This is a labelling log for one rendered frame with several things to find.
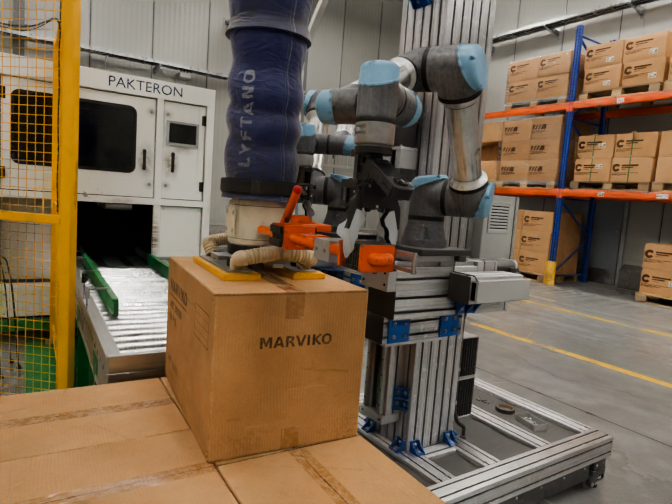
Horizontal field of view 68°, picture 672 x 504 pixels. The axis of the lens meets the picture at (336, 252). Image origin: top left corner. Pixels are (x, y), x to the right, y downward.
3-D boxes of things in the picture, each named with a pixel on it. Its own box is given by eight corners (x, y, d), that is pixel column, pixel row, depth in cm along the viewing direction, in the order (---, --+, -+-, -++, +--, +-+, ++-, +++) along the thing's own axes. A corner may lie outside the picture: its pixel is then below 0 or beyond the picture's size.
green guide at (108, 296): (70, 265, 363) (70, 252, 362) (86, 265, 368) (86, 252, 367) (93, 318, 227) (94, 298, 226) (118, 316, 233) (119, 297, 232)
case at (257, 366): (164, 374, 168) (169, 256, 164) (276, 363, 187) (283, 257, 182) (206, 464, 115) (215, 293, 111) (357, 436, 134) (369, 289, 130)
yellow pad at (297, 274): (250, 261, 165) (251, 246, 165) (278, 261, 170) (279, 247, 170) (292, 280, 136) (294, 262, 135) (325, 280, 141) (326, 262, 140)
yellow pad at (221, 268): (192, 261, 156) (193, 245, 156) (223, 261, 161) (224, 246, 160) (223, 282, 127) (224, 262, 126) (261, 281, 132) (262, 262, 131)
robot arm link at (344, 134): (364, 113, 228) (355, 165, 189) (339, 112, 229) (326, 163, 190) (365, 88, 221) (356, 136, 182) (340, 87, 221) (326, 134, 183)
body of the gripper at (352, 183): (370, 211, 102) (375, 151, 101) (395, 213, 95) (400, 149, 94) (338, 209, 99) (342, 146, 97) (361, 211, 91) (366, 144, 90)
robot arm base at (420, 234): (424, 243, 177) (426, 215, 175) (456, 248, 164) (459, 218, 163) (391, 242, 168) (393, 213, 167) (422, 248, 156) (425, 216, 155)
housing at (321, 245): (311, 257, 108) (313, 236, 108) (338, 257, 112) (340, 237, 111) (326, 262, 102) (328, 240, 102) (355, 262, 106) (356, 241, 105)
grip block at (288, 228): (267, 245, 127) (268, 222, 126) (302, 245, 132) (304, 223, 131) (280, 249, 120) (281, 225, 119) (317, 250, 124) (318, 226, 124)
